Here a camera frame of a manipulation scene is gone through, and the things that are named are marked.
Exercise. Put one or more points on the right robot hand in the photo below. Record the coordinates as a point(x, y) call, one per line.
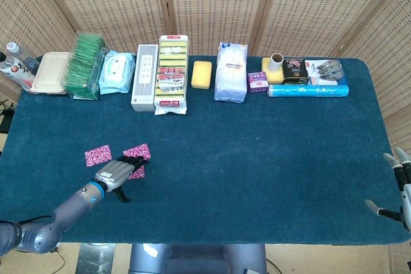
point(407, 197)

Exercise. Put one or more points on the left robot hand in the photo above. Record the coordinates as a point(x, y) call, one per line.
point(114, 174)

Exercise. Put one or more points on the pink patterned rectangular block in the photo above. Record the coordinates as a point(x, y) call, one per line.
point(139, 174)
point(136, 150)
point(98, 156)

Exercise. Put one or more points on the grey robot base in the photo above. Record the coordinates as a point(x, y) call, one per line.
point(199, 259)

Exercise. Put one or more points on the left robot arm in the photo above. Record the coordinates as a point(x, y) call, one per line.
point(64, 213)

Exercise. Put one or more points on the shiny metal floor plate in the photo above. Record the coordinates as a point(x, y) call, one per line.
point(96, 258)

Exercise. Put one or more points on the white power strip box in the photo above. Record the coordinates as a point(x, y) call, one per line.
point(144, 78)

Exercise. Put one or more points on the light blue wet wipes pack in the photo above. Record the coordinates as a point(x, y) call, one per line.
point(115, 73)

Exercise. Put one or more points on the green tea bag box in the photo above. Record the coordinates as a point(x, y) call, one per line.
point(82, 72)

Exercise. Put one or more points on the blue carpet table mat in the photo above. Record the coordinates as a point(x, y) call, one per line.
point(224, 158)

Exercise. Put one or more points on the yellow sponge multipack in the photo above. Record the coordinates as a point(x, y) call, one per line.
point(171, 75)

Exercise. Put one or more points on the beige lidded food container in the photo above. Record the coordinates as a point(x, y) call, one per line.
point(49, 73)

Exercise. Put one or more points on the plain yellow sponge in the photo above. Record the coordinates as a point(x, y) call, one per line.
point(201, 75)

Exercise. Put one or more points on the white labelled drink bottle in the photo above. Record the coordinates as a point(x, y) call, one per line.
point(14, 73)

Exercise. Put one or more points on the blue cling film roll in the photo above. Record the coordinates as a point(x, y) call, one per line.
point(308, 90)

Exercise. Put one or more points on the white paper bag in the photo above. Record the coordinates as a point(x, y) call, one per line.
point(230, 75)

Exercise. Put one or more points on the clear water bottle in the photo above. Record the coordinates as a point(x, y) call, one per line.
point(20, 52)

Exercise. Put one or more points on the dark rectangular tin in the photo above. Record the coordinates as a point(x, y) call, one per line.
point(295, 72)

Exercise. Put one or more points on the small purple box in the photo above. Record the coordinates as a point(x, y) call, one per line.
point(257, 82)

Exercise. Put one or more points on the flat yellow sponge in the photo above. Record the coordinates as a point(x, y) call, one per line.
point(273, 76)

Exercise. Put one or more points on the white roll with cardboard core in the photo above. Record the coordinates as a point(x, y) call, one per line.
point(276, 62)

